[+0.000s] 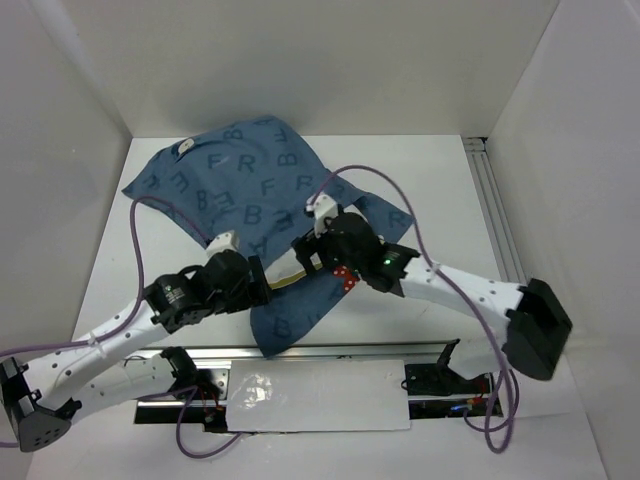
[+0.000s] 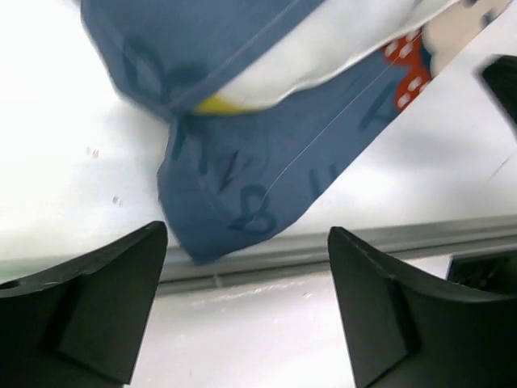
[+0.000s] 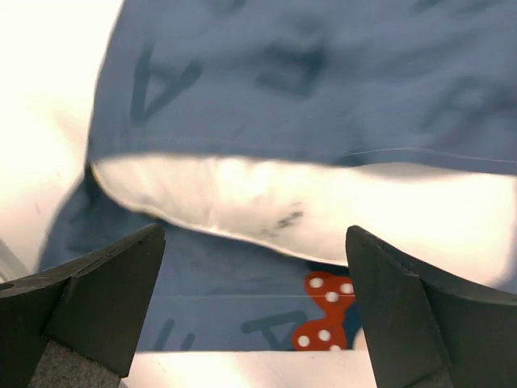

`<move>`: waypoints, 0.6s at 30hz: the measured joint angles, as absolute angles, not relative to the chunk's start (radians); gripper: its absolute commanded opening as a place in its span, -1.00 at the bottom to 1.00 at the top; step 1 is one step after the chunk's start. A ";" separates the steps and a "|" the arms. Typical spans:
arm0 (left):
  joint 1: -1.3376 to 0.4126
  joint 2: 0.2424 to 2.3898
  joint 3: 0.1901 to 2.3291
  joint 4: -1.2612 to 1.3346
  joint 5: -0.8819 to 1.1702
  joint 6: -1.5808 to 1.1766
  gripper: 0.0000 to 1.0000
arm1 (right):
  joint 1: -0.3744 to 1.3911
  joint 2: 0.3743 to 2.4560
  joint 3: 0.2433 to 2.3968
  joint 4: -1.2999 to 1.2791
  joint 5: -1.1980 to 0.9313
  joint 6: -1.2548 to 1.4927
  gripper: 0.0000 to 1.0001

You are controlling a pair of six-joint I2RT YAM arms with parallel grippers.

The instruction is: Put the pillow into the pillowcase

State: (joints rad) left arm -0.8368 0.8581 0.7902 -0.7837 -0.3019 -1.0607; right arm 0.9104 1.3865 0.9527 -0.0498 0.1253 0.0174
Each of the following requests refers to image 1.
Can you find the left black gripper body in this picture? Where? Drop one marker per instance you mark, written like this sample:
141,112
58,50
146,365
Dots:
246,295

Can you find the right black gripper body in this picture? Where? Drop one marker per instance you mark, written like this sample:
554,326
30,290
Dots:
332,252

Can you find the white pillow yellow edge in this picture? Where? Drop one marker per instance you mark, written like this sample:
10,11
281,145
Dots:
285,271

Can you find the blue letter print pillowcase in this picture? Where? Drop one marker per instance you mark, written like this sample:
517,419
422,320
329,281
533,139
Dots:
252,177

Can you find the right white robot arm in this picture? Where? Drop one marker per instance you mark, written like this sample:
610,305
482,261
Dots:
530,327

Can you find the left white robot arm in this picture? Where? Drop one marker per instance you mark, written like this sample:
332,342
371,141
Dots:
44,397

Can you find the white cover plate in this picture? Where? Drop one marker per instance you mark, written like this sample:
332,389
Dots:
317,396

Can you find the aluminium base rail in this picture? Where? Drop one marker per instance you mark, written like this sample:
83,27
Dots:
434,391

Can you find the aluminium side rail frame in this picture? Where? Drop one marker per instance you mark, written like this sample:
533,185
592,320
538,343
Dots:
500,234

